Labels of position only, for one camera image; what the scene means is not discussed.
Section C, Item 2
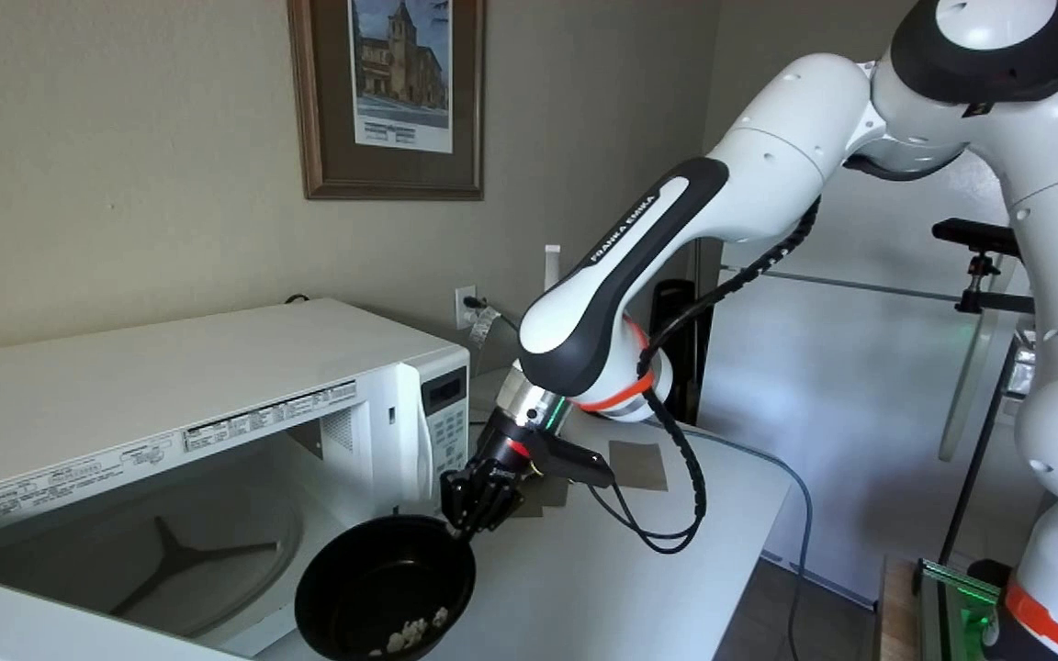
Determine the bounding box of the large grey tape patch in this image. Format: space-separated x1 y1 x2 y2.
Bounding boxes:
607 436 678 495

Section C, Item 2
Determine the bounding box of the long black cable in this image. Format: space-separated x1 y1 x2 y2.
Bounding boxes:
687 427 822 644

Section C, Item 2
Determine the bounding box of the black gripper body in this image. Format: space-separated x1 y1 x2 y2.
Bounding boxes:
462 405 548 495

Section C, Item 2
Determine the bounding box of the wooden framed picture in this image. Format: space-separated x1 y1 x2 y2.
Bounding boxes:
285 0 493 207

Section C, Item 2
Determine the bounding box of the white microwave door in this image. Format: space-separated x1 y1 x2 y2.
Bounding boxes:
0 561 210 661

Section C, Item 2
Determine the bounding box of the small grey tape patch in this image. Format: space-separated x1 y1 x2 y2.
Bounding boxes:
510 472 576 523

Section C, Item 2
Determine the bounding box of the black frying pan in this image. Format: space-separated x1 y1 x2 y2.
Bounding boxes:
292 512 480 661

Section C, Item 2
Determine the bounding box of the glass turntable plate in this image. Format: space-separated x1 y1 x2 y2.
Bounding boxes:
0 481 315 644

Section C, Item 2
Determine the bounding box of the white microwave oven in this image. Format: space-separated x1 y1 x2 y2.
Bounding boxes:
0 294 474 661

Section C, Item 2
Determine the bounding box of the white wall outlet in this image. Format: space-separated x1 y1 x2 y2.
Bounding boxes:
447 284 493 333

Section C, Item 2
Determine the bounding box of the black tripod stand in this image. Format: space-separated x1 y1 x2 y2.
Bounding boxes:
926 214 1044 571

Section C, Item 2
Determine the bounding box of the black corrugated cable hose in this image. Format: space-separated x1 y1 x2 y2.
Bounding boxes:
607 197 828 557

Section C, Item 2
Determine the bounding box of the green clamp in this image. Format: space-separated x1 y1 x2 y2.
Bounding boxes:
916 556 1008 661

